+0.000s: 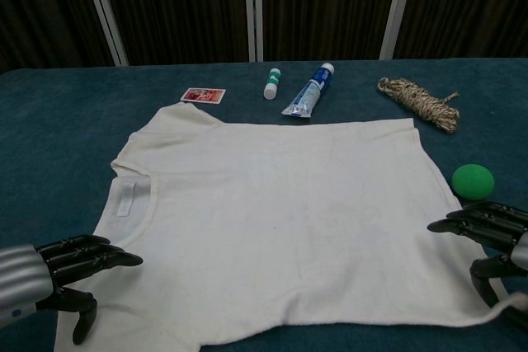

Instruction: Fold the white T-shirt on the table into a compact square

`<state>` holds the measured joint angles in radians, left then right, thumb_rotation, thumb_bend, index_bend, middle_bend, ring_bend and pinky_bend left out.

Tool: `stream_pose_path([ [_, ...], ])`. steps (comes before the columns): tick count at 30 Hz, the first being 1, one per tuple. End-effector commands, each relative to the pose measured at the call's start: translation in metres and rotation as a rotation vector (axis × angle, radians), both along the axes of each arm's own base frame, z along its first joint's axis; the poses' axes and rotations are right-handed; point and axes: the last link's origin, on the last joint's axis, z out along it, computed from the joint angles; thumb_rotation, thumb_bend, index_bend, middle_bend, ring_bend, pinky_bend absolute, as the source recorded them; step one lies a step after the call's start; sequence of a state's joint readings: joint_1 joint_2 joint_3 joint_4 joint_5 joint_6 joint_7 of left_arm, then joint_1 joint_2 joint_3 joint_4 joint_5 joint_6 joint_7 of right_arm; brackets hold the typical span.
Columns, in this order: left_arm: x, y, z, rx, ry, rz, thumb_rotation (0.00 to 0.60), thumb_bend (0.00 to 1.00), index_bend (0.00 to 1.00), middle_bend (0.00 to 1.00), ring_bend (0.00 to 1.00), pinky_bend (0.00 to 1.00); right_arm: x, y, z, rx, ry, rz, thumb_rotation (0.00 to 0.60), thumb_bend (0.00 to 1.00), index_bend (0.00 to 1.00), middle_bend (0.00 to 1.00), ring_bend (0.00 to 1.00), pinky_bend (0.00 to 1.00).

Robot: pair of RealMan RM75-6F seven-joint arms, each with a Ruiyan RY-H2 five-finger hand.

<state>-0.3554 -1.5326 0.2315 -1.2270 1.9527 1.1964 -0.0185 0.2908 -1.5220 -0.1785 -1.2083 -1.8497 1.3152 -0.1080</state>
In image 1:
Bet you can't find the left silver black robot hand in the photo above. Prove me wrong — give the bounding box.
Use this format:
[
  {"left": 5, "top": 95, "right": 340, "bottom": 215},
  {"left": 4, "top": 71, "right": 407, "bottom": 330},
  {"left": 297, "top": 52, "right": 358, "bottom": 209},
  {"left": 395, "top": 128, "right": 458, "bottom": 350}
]
[{"left": 0, "top": 234, "right": 144, "bottom": 347}]

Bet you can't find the white T-shirt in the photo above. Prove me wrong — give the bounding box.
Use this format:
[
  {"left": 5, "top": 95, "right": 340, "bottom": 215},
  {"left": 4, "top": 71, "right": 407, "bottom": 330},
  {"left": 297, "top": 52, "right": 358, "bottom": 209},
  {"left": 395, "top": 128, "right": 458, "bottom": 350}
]
[{"left": 53, "top": 102, "right": 523, "bottom": 352}]

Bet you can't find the white screen frame post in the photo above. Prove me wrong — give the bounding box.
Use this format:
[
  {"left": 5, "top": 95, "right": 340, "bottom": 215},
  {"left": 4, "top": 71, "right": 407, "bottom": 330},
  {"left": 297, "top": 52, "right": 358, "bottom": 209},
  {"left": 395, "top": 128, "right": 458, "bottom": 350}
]
[
  {"left": 378, "top": 0, "right": 418, "bottom": 60},
  {"left": 242, "top": 0, "right": 265, "bottom": 63},
  {"left": 77, "top": 0, "right": 130, "bottom": 67}
]

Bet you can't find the red playing card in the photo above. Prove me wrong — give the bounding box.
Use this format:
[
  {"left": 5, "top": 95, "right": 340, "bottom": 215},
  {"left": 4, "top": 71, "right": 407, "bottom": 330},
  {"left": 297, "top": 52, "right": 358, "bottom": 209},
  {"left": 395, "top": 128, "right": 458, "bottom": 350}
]
[{"left": 180, "top": 87, "right": 228, "bottom": 105}]

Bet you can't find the blue white toothpaste tube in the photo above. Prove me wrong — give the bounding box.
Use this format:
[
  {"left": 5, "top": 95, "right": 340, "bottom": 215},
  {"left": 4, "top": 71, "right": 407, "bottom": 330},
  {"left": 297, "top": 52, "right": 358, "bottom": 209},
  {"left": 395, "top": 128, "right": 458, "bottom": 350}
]
[{"left": 281, "top": 62, "right": 335, "bottom": 121}]

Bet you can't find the green white glue stick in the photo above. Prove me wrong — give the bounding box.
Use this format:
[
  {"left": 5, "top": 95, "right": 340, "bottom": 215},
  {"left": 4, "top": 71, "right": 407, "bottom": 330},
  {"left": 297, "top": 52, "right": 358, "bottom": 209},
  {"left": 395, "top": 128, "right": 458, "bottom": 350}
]
[{"left": 262, "top": 68, "right": 283, "bottom": 101}]

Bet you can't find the beige rope bundle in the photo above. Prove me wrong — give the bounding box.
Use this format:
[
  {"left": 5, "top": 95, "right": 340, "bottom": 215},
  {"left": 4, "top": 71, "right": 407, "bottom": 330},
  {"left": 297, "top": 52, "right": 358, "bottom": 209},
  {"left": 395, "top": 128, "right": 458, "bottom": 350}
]
[{"left": 376, "top": 76, "right": 461, "bottom": 134}]

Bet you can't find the green foam ball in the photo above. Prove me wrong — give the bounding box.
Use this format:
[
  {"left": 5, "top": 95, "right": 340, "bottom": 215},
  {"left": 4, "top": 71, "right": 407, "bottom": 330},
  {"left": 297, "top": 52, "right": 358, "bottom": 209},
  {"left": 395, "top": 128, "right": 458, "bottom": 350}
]
[{"left": 450, "top": 163, "right": 495, "bottom": 202}]

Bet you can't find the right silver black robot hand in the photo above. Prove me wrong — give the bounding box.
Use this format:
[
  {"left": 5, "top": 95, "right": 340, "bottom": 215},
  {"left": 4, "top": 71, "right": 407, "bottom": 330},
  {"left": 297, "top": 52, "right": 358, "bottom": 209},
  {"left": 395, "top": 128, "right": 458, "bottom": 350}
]
[{"left": 427, "top": 201, "right": 528, "bottom": 310}]

